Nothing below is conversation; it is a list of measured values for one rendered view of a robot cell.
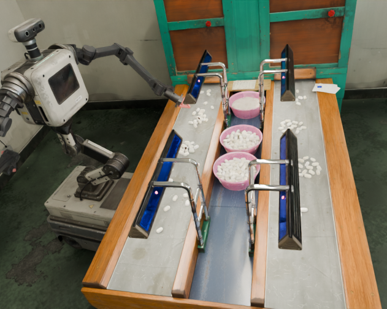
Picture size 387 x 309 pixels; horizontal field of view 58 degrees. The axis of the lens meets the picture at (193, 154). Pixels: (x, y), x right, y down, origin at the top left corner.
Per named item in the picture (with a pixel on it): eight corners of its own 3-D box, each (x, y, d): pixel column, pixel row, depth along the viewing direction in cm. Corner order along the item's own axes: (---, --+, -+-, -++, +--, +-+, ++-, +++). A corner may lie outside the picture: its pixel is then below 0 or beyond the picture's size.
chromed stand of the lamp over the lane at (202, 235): (167, 250, 171) (145, 186, 143) (176, 218, 186) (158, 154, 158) (204, 253, 166) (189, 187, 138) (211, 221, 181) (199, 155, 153)
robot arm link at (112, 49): (112, 51, 256) (118, 40, 251) (126, 62, 256) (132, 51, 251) (74, 59, 217) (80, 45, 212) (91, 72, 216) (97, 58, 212)
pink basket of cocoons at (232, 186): (211, 194, 196) (209, 181, 190) (218, 163, 216) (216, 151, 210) (259, 195, 189) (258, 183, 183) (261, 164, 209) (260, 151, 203)
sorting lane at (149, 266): (107, 291, 153) (106, 289, 152) (190, 88, 288) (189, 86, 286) (172, 299, 146) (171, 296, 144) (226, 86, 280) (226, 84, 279)
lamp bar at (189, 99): (183, 104, 206) (181, 94, 201) (201, 59, 252) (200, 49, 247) (196, 104, 204) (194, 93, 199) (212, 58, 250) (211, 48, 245)
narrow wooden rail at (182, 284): (175, 306, 150) (170, 293, 143) (227, 94, 284) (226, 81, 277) (187, 308, 148) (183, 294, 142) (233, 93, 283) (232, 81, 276)
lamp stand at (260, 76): (259, 133, 233) (257, 72, 205) (260, 116, 248) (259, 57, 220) (288, 133, 228) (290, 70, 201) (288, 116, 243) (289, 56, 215)
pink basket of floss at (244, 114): (243, 125, 242) (243, 114, 236) (222, 111, 261) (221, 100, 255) (273, 111, 251) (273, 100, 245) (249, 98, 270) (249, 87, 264)
